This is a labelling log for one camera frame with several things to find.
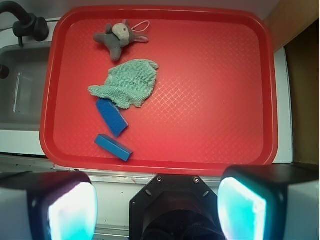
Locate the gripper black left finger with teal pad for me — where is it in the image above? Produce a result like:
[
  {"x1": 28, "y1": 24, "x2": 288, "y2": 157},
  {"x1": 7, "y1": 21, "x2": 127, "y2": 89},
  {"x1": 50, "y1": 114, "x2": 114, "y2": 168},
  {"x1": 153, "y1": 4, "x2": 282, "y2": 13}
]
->
[{"x1": 0, "y1": 171, "x2": 98, "y2": 240}]

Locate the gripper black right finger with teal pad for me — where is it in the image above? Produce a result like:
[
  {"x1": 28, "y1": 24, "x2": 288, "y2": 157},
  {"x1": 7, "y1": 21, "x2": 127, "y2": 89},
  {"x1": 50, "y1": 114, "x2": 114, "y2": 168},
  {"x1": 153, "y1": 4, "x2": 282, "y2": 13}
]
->
[{"x1": 217, "y1": 164, "x2": 320, "y2": 240}]

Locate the blue block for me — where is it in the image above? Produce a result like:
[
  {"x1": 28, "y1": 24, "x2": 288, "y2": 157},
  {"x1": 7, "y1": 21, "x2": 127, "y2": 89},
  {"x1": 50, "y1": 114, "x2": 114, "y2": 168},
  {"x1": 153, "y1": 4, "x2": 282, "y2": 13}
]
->
[
  {"x1": 94, "y1": 134, "x2": 133, "y2": 162},
  {"x1": 96, "y1": 98, "x2": 129, "y2": 138}
]

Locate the light blue terry cloth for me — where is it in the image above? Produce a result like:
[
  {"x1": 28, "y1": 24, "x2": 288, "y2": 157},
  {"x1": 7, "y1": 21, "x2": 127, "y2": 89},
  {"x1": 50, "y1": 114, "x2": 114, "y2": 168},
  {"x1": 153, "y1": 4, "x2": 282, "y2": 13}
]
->
[{"x1": 88, "y1": 59, "x2": 159, "y2": 110}]

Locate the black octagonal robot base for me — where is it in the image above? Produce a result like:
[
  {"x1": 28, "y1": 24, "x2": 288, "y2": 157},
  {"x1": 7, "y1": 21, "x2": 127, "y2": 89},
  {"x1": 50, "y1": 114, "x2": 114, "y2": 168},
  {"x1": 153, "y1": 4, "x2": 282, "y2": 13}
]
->
[{"x1": 128, "y1": 174, "x2": 226, "y2": 240}]

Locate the red plastic tray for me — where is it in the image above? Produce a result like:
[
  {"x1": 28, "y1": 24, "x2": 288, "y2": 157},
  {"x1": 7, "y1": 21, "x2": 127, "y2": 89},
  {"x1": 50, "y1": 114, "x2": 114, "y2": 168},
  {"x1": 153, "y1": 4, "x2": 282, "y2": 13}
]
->
[{"x1": 40, "y1": 6, "x2": 278, "y2": 176}]

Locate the grey toy sink basin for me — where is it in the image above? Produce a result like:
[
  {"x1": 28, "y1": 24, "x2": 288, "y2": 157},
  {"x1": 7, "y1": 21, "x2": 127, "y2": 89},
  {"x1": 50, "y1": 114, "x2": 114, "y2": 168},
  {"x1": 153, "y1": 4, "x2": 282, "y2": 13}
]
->
[{"x1": 0, "y1": 42, "x2": 51, "y2": 156}]

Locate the brown cardboard panel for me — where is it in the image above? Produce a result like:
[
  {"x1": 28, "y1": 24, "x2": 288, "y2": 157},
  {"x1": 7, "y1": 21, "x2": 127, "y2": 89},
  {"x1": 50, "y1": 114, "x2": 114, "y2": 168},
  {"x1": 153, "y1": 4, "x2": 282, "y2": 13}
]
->
[{"x1": 264, "y1": 0, "x2": 320, "y2": 165}]

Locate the grey plush toy animal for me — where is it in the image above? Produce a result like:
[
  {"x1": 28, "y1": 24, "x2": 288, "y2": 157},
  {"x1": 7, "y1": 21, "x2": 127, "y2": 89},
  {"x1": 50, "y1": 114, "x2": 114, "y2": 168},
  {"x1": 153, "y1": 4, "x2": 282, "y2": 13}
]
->
[{"x1": 93, "y1": 19, "x2": 149, "y2": 62}]

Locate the grey curved faucet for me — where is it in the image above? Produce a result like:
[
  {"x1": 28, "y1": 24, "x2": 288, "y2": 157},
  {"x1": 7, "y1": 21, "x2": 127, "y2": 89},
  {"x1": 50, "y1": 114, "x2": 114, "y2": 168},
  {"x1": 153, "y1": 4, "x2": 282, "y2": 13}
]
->
[{"x1": 0, "y1": 1, "x2": 36, "y2": 48}]

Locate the dark faucet handle knob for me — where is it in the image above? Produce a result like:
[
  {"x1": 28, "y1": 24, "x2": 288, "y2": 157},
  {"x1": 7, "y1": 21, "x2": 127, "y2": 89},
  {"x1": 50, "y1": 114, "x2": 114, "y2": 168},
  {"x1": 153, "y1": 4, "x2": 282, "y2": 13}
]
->
[{"x1": 32, "y1": 17, "x2": 50, "y2": 42}]

